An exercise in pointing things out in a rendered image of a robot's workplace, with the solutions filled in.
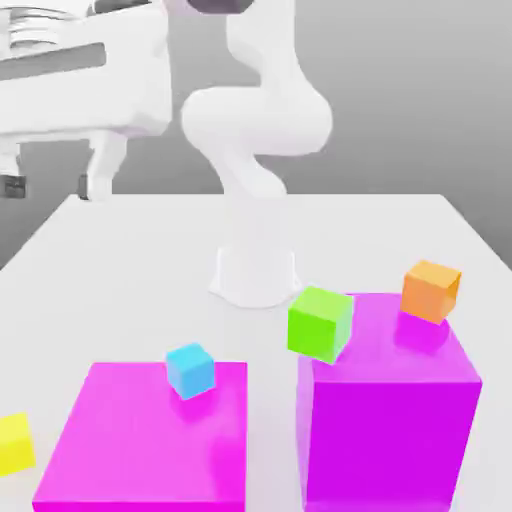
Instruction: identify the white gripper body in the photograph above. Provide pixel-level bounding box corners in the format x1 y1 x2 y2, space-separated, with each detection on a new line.
0 1 174 146

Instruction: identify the small blue cube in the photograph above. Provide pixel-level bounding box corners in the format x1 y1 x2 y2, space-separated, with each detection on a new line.
165 342 216 401

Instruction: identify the small green cube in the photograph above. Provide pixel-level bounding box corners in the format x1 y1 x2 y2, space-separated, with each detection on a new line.
286 285 355 366

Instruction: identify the small yellow cube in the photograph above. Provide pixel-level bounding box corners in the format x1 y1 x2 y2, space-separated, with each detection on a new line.
0 411 37 478

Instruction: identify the small orange cube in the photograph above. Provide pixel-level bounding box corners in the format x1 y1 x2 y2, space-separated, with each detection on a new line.
399 259 462 326

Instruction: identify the large flat magenta box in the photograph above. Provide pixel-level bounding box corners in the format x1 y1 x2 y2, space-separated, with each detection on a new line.
31 361 248 512

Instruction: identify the large tall magenta box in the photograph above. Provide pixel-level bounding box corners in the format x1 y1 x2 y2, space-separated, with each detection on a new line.
296 292 484 512

